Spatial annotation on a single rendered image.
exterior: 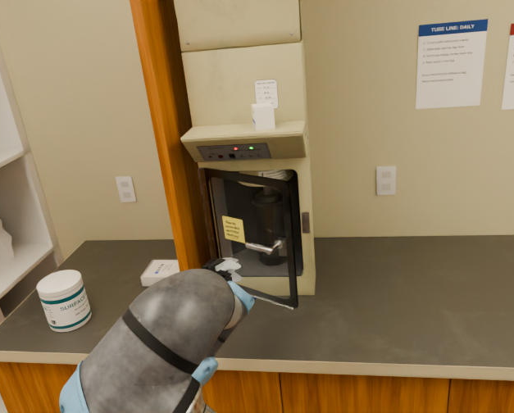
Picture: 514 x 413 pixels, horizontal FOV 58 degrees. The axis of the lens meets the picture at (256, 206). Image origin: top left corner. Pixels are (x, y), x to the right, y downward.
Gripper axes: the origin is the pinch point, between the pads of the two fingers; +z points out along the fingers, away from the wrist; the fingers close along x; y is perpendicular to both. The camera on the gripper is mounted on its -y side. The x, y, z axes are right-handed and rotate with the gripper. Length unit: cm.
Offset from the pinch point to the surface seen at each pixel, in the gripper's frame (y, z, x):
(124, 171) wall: -82, 32, 4
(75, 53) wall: -90, 28, 50
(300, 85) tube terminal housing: 6.1, 28.8, 40.3
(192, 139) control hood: -13.6, 5.8, 30.3
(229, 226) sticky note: -11.6, 13.7, 1.9
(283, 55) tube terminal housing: 3, 27, 48
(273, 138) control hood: 5.0, 15.9, 29.5
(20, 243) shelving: -131, 5, -28
